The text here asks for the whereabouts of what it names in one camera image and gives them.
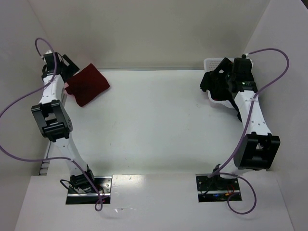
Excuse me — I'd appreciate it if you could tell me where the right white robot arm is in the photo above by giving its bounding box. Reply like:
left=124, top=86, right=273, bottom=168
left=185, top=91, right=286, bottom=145
left=210, top=55, right=280, bottom=178

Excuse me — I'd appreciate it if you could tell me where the white plastic basket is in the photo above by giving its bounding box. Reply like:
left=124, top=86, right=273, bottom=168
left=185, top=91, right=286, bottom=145
left=204, top=58, right=234, bottom=109

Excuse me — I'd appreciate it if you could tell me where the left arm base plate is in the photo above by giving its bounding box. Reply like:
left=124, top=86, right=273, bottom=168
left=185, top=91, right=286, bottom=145
left=62, top=176, right=112, bottom=205

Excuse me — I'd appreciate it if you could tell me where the dark red t shirt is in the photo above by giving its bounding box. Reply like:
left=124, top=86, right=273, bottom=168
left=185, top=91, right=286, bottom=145
left=67, top=64, right=110, bottom=107

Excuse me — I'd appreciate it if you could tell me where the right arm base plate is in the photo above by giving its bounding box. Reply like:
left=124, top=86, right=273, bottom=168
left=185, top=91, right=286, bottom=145
left=195, top=174, right=242, bottom=203

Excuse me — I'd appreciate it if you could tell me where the pink folded t shirt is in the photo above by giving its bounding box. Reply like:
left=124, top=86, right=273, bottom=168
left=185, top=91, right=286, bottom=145
left=63, top=83, right=69, bottom=95

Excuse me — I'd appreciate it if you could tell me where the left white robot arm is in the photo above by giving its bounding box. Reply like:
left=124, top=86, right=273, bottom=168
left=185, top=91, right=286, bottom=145
left=31, top=51, right=94, bottom=193

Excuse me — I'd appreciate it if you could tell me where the black t shirt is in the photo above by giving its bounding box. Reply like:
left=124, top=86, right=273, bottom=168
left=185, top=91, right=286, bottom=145
left=200, top=71, right=242, bottom=122

